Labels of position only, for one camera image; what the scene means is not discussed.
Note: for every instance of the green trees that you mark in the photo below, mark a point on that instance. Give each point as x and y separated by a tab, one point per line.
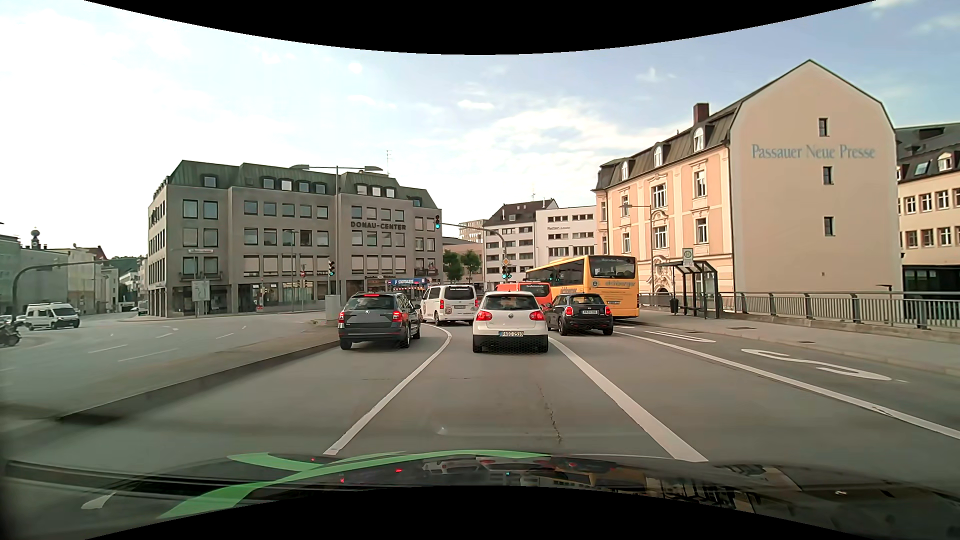
460	264

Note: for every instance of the white multi-storey building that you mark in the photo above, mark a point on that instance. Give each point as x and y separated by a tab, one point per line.
517	240

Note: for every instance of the orange van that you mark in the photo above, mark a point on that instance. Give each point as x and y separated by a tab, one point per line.
534	290

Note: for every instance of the white hatchback car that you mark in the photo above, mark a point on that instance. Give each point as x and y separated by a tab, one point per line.
510	321

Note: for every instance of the white flat-roofed building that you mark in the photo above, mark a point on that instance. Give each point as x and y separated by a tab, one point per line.
566	234

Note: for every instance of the small black car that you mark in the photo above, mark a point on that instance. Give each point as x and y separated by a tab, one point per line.
579	313

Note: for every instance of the yellow bus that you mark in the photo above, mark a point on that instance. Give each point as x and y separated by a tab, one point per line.
592	281

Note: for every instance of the dark grey estate car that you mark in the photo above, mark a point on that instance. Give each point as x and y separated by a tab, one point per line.
377	319

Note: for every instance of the grey asphalt road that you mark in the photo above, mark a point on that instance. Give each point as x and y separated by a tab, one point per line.
495	397

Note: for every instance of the grey office building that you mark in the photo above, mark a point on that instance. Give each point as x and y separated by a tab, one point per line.
277	240

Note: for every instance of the road markings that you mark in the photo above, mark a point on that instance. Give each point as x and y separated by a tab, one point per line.
637	411

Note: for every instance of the bus stop shelter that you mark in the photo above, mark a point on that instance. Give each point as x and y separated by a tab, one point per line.
696	287

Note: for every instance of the car's own bonnet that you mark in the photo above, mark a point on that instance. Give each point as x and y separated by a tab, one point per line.
480	487

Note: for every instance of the peach gabled building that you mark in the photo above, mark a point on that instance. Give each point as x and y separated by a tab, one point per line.
780	210

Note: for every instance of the kerbed traffic island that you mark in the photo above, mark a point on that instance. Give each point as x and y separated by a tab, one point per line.
172	371

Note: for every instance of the grey pavement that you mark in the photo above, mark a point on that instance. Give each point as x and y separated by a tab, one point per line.
825	336

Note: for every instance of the grey metal railing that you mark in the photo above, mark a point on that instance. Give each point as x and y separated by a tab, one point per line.
847	307

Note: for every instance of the pale low buildings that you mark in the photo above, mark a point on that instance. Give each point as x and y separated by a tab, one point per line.
52	277

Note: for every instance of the white camper van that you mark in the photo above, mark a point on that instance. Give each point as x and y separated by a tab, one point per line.
52	316

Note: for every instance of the curved dark pole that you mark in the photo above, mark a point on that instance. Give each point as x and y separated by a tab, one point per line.
34	279

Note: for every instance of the cream building with dark roof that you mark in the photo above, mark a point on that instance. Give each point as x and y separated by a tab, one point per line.
928	210

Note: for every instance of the motorcycle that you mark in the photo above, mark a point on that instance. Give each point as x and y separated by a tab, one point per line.
7	334

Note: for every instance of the traffic light on post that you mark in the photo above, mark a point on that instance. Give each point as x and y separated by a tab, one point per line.
331	274

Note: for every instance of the road sign on post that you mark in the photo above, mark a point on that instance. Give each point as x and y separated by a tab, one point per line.
200	294

